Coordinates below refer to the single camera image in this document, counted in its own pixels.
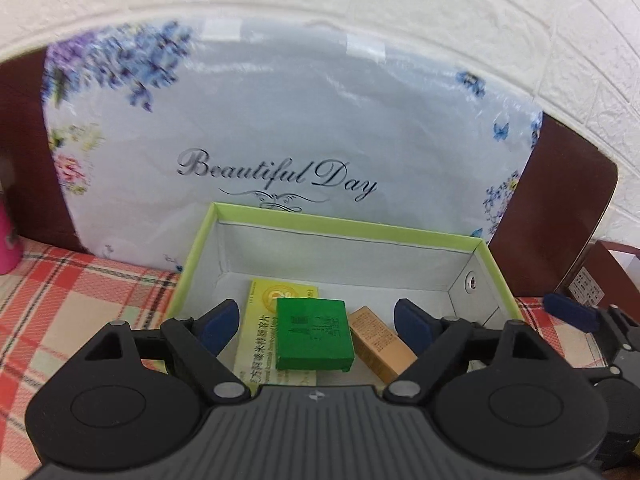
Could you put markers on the pink bottle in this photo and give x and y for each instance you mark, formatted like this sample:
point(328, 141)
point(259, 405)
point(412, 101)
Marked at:
point(7, 240)

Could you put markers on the red plaid blanket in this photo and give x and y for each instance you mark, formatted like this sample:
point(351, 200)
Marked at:
point(75, 300)

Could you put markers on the yellow medicine box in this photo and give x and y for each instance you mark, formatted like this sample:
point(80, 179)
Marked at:
point(260, 332)

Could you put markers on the brown box with label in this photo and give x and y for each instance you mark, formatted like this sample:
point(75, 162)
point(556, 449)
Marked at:
point(607, 262)

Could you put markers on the plain green box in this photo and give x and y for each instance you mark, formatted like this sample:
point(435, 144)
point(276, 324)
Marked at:
point(312, 335)

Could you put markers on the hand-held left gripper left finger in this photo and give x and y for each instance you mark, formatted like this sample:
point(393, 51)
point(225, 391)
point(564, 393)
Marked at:
point(220, 327)

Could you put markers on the light green cardboard box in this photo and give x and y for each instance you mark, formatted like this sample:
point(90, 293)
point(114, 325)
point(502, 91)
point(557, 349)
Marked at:
point(340, 255)

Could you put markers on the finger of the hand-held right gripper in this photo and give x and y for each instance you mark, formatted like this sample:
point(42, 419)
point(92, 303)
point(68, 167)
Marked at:
point(570, 310)

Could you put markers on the floral bedding package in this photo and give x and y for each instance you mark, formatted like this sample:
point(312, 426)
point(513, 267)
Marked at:
point(300, 110)

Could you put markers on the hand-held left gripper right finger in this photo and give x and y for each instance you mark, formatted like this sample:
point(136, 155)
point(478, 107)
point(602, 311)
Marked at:
point(407, 325)

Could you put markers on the tan slim box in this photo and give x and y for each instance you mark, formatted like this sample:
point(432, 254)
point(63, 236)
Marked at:
point(375, 345)

